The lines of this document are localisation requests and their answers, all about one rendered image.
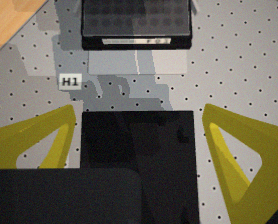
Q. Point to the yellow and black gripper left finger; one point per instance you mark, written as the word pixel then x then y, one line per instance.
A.
pixel 18 137

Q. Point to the grey perforated base plate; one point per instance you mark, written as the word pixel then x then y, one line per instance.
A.
pixel 232 64

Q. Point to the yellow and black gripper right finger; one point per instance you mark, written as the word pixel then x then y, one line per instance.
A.
pixel 246 203

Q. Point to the grey well plate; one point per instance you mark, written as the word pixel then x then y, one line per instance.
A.
pixel 136 25

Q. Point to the grey slotted shelf rack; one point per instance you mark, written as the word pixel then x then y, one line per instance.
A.
pixel 140 62

